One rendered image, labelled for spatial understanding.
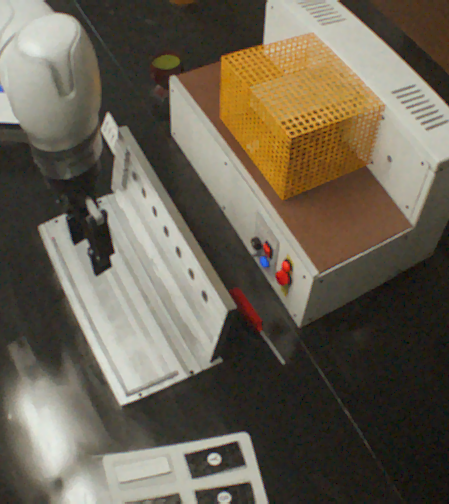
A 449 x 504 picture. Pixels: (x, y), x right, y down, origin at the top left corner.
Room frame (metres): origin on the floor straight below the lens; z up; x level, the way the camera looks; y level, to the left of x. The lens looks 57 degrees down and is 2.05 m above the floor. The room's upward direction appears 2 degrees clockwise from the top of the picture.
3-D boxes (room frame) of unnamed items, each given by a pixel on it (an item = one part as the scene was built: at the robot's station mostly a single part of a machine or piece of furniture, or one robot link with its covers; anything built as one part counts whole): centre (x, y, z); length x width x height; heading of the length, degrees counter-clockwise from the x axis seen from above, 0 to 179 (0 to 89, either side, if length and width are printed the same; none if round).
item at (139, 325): (0.63, 0.19, 0.92); 0.44 x 0.21 x 0.04; 30
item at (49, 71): (0.53, 0.20, 1.58); 0.13 x 0.11 x 0.16; 36
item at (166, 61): (1.20, 0.16, 0.96); 0.09 x 0.09 x 0.11
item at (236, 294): (0.56, -0.07, 0.91); 0.18 x 0.03 x 0.03; 34
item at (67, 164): (0.52, 0.20, 1.47); 0.09 x 0.09 x 0.06
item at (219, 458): (0.29, 0.00, 0.92); 0.10 x 0.05 x 0.01; 109
